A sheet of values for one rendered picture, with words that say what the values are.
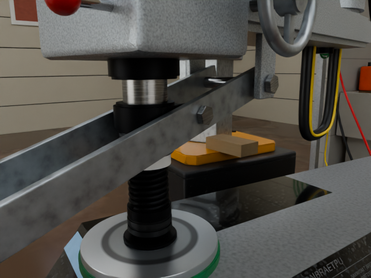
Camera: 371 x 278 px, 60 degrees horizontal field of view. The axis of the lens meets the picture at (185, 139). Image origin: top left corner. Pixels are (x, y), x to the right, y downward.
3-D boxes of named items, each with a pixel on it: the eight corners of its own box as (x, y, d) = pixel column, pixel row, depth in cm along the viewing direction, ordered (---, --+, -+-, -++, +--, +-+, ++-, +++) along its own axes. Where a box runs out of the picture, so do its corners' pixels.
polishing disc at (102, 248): (189, 305, 38) (189, 296, 37) (48, 266, 45) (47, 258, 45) (232, 224, 57) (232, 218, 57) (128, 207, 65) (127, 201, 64)
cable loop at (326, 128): (324, 133, 106) (333, 32, 100) (335, 134, 104) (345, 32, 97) (293, 145, 90) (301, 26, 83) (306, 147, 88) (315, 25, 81)
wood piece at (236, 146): (205, 147, 138) (205, 136, 137) (222, 144, 144) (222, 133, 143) (241, 158, 122) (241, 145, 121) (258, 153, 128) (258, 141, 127)
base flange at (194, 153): (140, 143, 166) (139, 133, 165) (217, 133, 190) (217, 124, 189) (189, 167, 125) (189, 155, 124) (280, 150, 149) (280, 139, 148)
